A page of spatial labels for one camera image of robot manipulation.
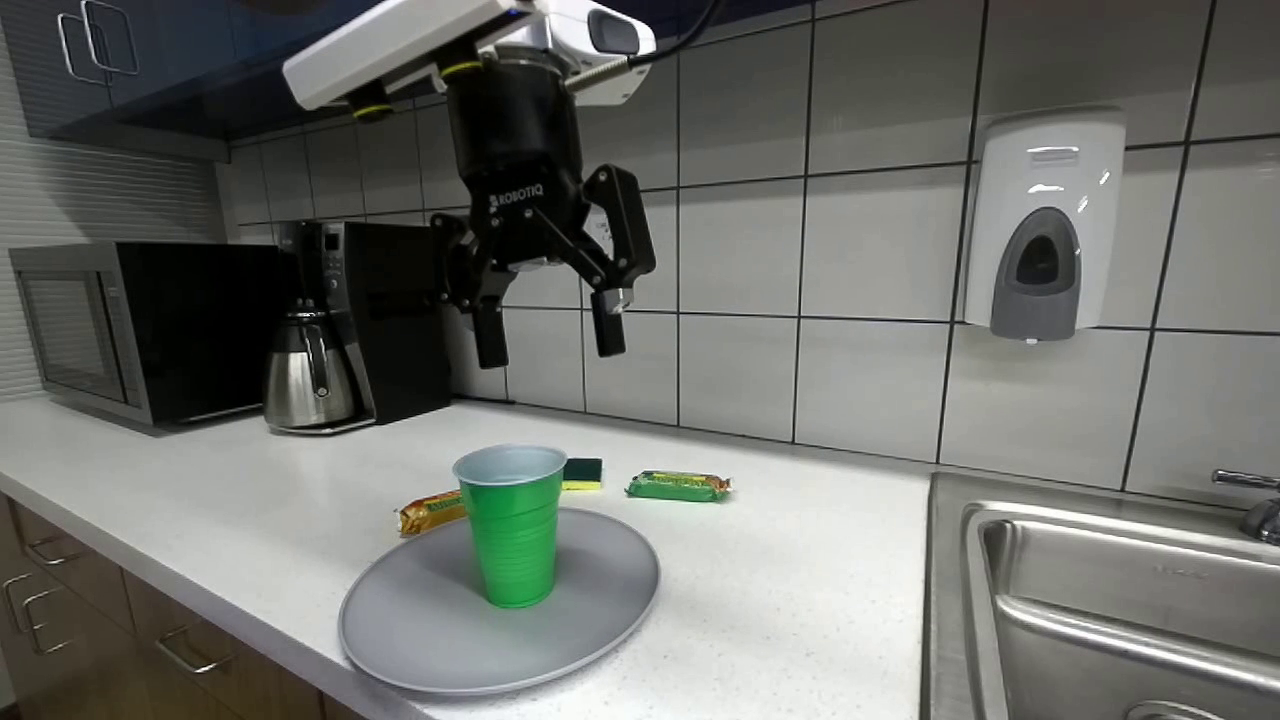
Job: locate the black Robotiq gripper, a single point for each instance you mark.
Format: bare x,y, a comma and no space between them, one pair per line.
522,144

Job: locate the green candy bar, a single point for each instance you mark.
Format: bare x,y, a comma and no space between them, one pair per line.
680,486

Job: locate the orange candy bar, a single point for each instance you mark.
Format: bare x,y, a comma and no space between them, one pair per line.
428,514

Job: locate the green plastic cup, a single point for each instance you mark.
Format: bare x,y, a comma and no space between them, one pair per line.
513,545

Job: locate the black coffee maker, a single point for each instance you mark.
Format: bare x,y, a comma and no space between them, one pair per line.
401,307

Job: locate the green and yellow sponge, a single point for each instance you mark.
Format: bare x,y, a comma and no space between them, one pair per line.
583,469

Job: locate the steel coffee carafe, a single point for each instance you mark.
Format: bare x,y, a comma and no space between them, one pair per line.
304,382

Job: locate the grey round plate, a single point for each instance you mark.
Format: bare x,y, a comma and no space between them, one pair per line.
401,624

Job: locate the dark blue upper cabinet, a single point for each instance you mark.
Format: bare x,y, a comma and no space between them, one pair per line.
132,66

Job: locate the black microwave oven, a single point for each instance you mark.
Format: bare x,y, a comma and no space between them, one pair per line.
83,332

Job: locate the stainless steel sink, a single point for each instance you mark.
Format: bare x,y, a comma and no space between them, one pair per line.
1065,562

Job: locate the wooden lower cabinet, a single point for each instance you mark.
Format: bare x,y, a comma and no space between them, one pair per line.
83,624

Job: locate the chrome faucet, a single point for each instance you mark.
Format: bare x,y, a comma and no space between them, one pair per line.
1263,514

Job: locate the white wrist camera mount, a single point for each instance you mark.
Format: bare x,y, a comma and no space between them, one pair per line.
384,47

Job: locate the white wall soap dispenser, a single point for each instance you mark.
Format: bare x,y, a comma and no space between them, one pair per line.
1046,172

